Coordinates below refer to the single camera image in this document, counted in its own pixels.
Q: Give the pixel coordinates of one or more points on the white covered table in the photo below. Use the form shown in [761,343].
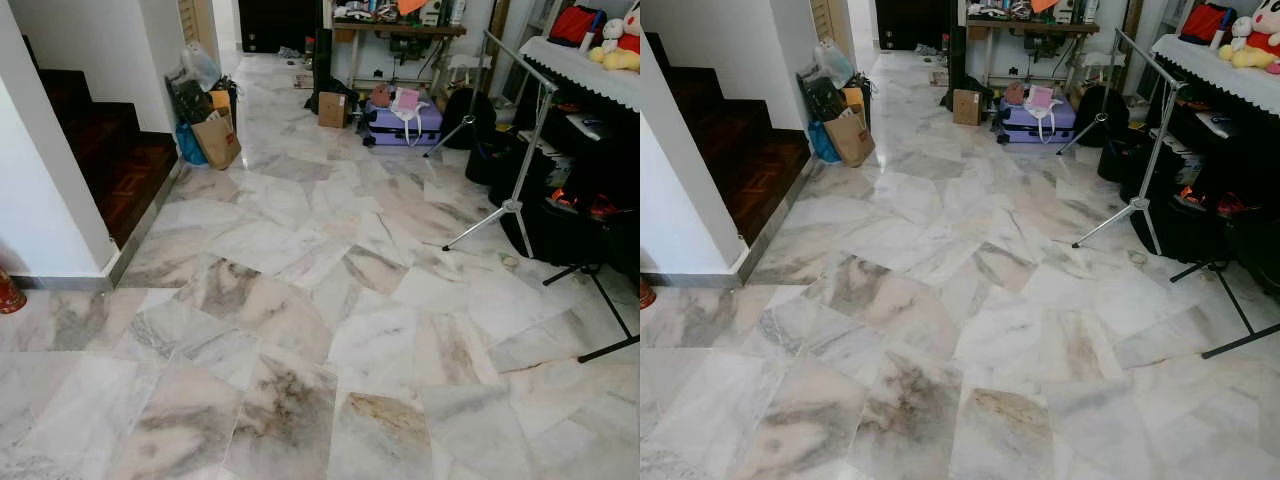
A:
[585,72]
[1220,75]

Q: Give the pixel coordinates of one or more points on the clear plastic bag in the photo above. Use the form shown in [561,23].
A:
[833,62]
[200,68]

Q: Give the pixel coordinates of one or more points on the black printed bag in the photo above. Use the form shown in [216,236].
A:
[822,98]
[190,102]

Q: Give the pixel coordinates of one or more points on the wooden desk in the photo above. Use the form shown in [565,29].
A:
[400,30]
[1035,28]

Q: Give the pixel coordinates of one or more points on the small yellow box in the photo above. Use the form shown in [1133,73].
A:
[219,98]
[853,97]

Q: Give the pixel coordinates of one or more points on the black equipment bag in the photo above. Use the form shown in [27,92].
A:
[1190,235]
[570,235]

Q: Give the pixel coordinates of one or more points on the black backpack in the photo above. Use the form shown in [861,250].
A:
[468,115]
[1100,115]

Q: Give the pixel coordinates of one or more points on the white pink tote bag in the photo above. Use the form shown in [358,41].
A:
[407,100]
[1040,97]

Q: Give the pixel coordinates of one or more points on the red round object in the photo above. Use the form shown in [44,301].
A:
[8,295]
[646,295]

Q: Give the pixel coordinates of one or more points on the white yellow plush toy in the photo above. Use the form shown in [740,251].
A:
[1245,55]
[615,58]

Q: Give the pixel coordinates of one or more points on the red bag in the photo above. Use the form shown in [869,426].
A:
[575,25]
[1205,22]

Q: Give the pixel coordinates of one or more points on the white stool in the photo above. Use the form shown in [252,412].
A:
[468,62]
[1100,60]

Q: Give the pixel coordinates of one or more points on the small plain cardboard box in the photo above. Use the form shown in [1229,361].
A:
[967,108]
[332,110]

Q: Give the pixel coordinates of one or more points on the small brown bag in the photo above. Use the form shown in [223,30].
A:
[380,96]
[1014,94]

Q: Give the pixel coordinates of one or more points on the brown paper bag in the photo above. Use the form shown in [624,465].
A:
[218,142]
[850,140]

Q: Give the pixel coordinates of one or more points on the red white plush toy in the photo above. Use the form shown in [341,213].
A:
[1266,40]
[631,40]

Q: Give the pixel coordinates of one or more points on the silver tripod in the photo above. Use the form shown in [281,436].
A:
[1140,203]
[513,205]

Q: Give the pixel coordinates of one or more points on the purple suitcase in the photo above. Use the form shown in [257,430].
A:
[1018,127]
[385,130]

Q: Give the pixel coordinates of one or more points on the dark wooden staircase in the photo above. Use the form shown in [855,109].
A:
[120,160]
[750,160]

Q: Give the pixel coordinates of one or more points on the black floor stand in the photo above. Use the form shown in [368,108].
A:
[608,349]
[1240,341]

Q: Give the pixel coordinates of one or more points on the blue plastic bag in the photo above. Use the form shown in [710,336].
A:
[188,148]
[820,146]

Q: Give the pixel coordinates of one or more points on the dark wooden cabinet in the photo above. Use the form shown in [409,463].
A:
[275,25]
[912,22]

